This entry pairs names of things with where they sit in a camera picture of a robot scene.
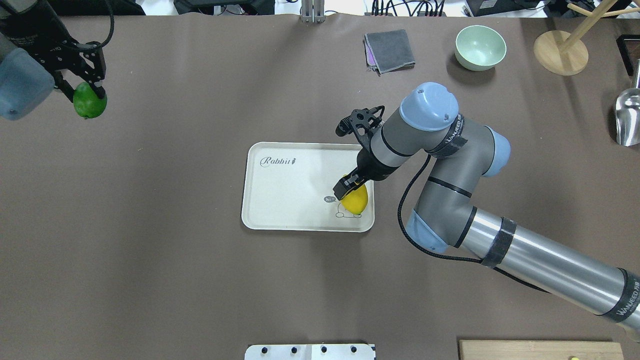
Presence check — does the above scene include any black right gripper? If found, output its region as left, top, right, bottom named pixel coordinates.
left=333, top=148, right=398, bottom=201

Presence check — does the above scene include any aluminium frame post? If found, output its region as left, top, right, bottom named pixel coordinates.
left=300, top=0, right=326, bottom=24

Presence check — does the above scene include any mint green bowl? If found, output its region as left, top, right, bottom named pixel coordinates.
left=454, top=25, right=507, bottom=72

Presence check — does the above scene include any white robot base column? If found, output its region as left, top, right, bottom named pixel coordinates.
left=244, top=343, right=377, bottom=360

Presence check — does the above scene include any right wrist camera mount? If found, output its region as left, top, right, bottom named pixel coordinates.
left=334, top=105, right=386, bottom=152

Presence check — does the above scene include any grey folded cloth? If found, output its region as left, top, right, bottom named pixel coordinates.
left=363, top=29, right=416, bottom=75

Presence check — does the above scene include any wooden cutting board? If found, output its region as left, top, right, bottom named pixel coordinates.
left=458, top=339, right=624, bottom=360

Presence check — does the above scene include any green lime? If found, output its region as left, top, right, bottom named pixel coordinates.
left=72, top=82, right=108, bottom=119

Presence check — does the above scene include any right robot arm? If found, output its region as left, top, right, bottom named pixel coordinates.
left=333, top=82, right=640, bottom=342

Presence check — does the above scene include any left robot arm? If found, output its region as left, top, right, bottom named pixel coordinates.
left=0, top=0, right=115, bottom=121

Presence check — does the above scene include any cream rabbit tray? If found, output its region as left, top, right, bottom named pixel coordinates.
left=241, top=142, right=375, bottom=233

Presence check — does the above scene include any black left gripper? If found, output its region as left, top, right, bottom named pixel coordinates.
left=30, top=35, right=106, bottom=103

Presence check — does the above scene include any silver metal scoop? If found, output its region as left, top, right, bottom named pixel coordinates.
left=615, top=60, right=640, bottom=147

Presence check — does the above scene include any yellow lemon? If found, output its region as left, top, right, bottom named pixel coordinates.
left=340, top=184, right=370, bottom=216

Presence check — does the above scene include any wooden mug tree stand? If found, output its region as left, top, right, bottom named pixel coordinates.
left=534, top=0, right=640, bottom=76

